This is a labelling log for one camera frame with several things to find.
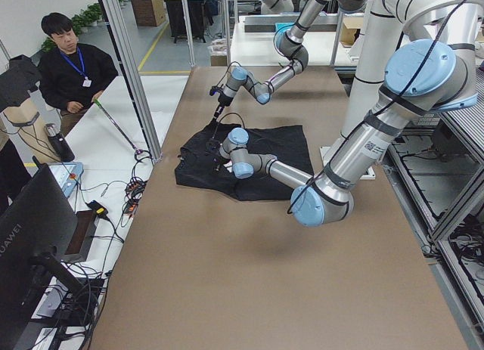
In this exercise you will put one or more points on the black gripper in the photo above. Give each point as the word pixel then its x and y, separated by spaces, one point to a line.
pixel 223 100
pixel 216 153

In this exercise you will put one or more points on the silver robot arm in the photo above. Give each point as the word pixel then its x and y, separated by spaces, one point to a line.
pixel 421 77
pixel 288 42

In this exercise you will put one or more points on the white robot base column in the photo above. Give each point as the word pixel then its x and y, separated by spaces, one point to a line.
pixel 393 24

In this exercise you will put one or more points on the black grabber stick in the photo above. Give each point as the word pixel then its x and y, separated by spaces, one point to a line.
pixel 137 151

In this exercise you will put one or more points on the red black power strip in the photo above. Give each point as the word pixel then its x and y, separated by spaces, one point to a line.
pixel 133 194

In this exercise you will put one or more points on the black power adapter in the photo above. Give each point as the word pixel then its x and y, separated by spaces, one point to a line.
pixel 99 209

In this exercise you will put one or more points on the blue teach pendant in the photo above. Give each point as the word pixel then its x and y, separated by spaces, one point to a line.
pixel 67 175

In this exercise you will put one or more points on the seated man in black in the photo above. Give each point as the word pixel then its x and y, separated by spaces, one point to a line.
pixel 74 75

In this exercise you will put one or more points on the black water bottle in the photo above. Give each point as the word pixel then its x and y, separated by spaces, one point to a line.
pixel 59 143

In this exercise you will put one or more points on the black Huawei monitor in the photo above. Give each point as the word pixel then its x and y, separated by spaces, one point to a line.
pixel 36 230

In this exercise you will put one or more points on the aluminium frame post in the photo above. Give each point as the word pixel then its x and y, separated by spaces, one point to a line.
pixel 119 36

